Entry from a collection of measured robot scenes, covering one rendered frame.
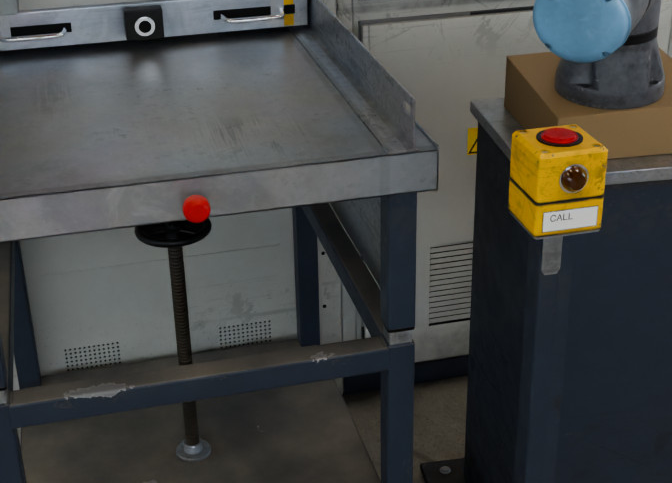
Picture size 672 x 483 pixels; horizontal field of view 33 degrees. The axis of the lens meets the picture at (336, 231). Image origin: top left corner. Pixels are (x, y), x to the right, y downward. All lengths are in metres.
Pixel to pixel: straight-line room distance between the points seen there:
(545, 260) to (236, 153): 0.41
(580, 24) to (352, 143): 0.31
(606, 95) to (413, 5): 0.61
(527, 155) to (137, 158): 0.49
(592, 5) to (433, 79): 0.76
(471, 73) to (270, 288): 0.57
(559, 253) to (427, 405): 1.12
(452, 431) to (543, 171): 1.16
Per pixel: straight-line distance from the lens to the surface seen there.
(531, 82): 1.65
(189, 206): 1.31
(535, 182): 1.20
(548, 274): 1.28
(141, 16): 1.82
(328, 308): 2.26
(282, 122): 1.49
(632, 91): 1.57
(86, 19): 1.84
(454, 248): 2.26
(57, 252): 2.12
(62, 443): 2.03
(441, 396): 2.38
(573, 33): 1.41
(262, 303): 2.22
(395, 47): 2.06
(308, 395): 2.07
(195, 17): 1.86
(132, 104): 1.60
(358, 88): 1.61
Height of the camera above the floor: 1.35
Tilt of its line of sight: 26 degrees down
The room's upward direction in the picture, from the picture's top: 1 degrees counter-clockwise
